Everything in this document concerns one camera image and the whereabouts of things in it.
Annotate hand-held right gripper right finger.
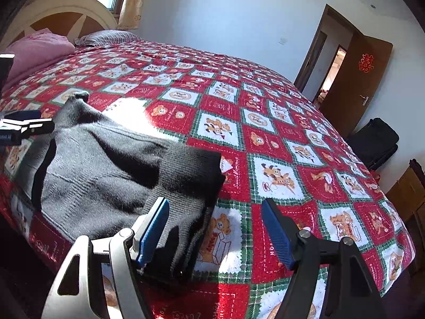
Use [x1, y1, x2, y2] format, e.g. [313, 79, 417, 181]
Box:
[261, 198, 387, 319]

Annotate pink folded quilt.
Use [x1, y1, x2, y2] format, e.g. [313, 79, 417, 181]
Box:
[3, 28, 75, 89]

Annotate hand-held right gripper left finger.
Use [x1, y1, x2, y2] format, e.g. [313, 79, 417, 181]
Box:
[41, 197, 171, 319]

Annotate red paper door decoration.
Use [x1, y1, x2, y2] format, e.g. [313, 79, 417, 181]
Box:
[358, 53, 374, 72]

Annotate brown door frame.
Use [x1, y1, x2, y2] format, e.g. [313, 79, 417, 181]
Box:
[294, 4, 359, 103]

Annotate beige patterned curtain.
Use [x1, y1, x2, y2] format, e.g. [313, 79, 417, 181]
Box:
[118, 0, 150, 30]

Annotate dark grey pants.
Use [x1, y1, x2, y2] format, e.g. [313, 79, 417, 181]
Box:
[22, 90, 227, 281]

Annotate red checkered printed blanket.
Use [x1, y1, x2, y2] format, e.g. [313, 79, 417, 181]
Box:
[0, 38, 417, 319]

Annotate black bag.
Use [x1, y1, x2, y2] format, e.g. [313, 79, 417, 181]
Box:
[345, 117, 400, 172]

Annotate cream wooden headboard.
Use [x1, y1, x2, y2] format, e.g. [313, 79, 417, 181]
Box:
[0, 0, 119, 52]

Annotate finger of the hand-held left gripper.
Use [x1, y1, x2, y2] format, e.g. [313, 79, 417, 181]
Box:
[20, 119, 56, 137]
[3, 110, 41, 122]

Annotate wooden cabinet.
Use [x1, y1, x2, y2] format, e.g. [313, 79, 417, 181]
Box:
[387, 159, 425, 227]

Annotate brown wooden door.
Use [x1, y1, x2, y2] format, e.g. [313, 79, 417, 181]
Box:
[319, 32, 394, 140]

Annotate striped grey pillow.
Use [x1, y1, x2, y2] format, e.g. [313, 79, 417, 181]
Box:
[74, 30, 142, 47]

